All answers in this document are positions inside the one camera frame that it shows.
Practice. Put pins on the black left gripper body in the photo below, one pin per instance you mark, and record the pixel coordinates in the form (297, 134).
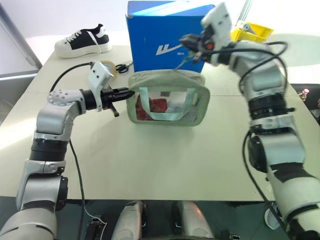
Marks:
(108, 95)

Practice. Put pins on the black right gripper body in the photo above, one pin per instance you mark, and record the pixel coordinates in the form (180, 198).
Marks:
(206, 46)

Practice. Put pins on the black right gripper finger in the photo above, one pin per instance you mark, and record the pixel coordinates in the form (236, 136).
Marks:
(190, 38)
(191, 46)

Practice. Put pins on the green pouch with clear window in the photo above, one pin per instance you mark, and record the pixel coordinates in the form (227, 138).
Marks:
(170, 80)

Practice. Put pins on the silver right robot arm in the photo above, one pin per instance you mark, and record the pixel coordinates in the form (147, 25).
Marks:
(271, 105)

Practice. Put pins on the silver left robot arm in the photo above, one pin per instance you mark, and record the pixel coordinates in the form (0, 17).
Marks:
(53, 117)

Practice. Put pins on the clear tape roll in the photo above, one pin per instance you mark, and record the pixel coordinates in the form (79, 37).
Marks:
(113, 67)

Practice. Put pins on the blue shoe box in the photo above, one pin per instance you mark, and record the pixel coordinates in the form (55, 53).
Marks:
(152, 30)

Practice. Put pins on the white and grey tool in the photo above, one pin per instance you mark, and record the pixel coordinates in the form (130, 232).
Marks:
(246, 26)

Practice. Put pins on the yellow plastic bin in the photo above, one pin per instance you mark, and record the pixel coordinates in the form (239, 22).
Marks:
(260, 31)

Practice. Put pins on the black and white sneaker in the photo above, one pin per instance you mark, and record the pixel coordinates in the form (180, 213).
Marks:
(80, 43)

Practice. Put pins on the small red and pink object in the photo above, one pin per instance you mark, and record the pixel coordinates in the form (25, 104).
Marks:
(304, 93)

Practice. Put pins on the silver robot left leg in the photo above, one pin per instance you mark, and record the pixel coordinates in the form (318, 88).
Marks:
(128, 222)

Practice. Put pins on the silver robot leg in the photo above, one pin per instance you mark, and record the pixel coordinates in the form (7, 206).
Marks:
(192, 222)
(128, 222)

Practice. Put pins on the silver robot right leg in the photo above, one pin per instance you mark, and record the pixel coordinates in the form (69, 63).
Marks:
(192, 222)

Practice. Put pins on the white round disc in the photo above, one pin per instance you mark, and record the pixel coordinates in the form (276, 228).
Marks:
(271, 220)

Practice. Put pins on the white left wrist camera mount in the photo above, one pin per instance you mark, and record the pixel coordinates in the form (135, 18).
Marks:
(98, 75)

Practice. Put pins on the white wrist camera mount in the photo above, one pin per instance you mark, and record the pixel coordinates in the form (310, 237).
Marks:
(98, 75)
(220, 22)

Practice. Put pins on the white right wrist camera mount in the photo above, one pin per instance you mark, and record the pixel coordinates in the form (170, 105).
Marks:
(220, 22)

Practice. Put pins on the grey metal frame post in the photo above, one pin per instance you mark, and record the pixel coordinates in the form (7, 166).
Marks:
(20, 42)

